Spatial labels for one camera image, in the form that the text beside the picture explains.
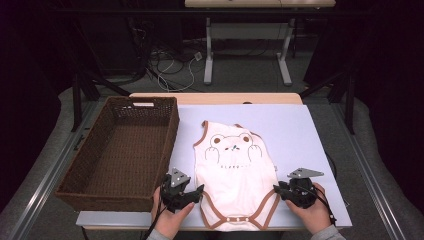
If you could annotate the dark curtain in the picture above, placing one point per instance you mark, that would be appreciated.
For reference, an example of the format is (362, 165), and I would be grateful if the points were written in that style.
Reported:
(393, 100)
(26, 100)

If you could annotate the black table grommet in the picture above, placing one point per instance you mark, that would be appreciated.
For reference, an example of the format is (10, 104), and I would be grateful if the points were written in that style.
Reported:
(247, 102)

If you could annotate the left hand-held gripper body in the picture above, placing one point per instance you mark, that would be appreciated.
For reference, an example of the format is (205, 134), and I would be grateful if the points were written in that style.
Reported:
(176, 196)

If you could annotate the white power adapter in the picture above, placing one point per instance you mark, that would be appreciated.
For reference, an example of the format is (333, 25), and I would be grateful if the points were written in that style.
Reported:
(198, 56)

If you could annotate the black metal stand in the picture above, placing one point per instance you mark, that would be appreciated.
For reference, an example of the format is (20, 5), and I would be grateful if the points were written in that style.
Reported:
(76, 100)
(349, 106)

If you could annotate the white-legged desk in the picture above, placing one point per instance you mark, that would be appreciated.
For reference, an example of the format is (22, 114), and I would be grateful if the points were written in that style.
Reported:
(260, 3)

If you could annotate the black horizontal bar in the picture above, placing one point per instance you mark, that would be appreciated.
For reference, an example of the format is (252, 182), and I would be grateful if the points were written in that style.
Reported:
(133, 11)

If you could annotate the aluminium rail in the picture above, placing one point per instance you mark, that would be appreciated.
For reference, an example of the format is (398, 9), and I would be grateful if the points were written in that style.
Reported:
(376, 190)
(46, 186)

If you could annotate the white table mat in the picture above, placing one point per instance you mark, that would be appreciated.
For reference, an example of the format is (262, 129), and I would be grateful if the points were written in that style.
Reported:
(293, 133)

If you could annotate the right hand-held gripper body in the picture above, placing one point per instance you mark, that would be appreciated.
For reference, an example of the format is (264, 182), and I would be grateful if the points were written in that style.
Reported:
(301, 193)

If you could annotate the cream baby bodysuit brown trim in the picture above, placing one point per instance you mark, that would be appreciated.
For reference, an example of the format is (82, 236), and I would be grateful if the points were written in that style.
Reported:
(233, 180)

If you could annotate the brown wicker basket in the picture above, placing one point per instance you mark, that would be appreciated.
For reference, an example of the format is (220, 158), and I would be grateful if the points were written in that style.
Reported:
(123, 156)

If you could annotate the person's left hand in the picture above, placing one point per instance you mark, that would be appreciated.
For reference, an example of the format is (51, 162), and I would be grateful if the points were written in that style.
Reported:
(170, 223)

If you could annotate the person's right hand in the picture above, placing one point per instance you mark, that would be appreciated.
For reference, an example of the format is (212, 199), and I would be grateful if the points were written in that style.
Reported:
(310, 216)

